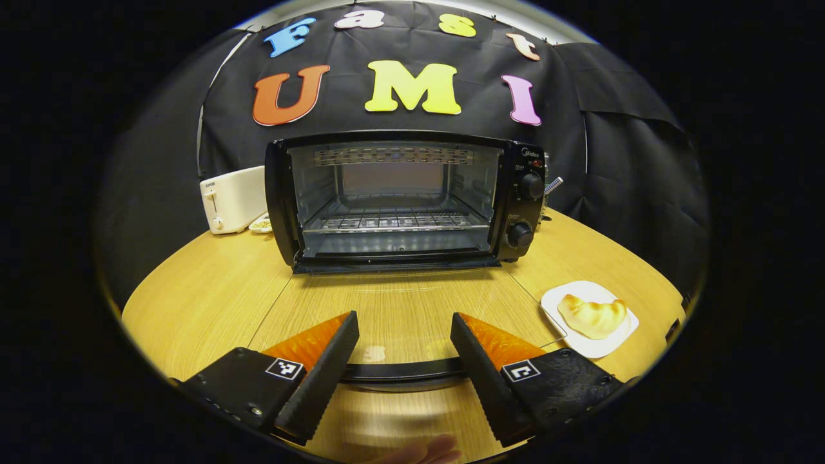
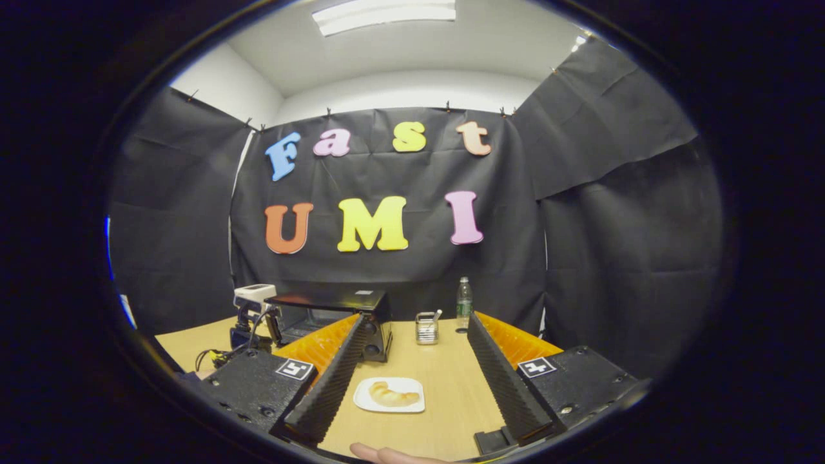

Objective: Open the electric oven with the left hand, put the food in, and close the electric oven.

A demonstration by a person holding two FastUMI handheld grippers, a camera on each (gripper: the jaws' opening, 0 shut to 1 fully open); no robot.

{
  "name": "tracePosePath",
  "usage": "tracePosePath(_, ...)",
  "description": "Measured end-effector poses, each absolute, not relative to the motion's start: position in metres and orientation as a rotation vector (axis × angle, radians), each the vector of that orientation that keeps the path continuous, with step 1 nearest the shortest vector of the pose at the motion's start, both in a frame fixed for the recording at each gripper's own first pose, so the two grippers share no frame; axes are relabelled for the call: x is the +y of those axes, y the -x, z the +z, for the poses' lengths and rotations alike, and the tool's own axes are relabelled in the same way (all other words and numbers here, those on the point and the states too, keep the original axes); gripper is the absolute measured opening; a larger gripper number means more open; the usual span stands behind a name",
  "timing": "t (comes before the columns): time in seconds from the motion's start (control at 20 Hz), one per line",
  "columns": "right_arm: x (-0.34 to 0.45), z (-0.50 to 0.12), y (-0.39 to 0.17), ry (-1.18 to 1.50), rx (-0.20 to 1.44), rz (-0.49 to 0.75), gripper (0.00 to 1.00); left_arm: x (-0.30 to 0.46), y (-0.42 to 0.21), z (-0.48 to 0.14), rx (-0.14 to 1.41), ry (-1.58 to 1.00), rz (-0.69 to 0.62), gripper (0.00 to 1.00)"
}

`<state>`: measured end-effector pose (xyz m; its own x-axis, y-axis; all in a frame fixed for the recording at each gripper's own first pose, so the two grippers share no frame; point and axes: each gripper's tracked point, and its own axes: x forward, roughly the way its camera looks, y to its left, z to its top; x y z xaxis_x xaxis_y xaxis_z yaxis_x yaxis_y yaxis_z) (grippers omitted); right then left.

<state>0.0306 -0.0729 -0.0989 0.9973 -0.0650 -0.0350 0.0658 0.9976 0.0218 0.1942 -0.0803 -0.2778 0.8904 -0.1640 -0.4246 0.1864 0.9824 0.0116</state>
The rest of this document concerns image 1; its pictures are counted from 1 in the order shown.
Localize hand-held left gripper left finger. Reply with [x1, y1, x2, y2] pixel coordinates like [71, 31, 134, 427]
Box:
[179, 311, 360, 447]

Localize white toaster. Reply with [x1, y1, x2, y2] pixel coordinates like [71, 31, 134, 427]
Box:
[200, 166, 269, 235]

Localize white plate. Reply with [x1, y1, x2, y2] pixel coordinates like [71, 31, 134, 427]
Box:
[540, 281, 640, 360]

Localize black backdrop cloth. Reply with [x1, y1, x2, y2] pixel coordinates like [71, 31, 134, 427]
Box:
[97, 0, 710, 310]

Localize golden croissant bread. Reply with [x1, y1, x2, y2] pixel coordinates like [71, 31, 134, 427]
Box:
[558, 294, 628, 340]

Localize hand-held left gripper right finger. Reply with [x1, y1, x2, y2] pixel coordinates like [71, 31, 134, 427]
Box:
[450, 312, 626, 447]

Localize oven wire rack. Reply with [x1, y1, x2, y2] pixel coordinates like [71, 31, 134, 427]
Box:
[303, 211, 481, 234]

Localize black electric oven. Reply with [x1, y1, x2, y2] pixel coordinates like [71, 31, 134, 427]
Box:
[264, 131, 548, 392]

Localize metal mesh holder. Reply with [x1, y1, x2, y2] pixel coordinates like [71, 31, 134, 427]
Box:
[543, 153, 564, 224]

